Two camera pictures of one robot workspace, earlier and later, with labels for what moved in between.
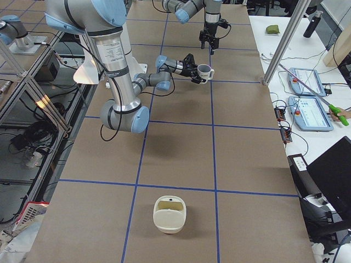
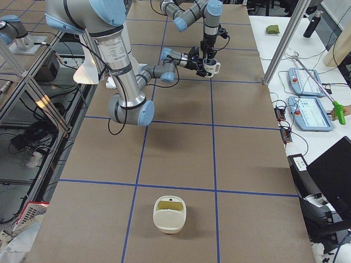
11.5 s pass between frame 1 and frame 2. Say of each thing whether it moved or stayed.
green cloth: stayed
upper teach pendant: stayed
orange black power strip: stayed
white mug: moved
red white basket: stayed
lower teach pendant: stayed
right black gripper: moved
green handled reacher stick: moved
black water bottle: stayed
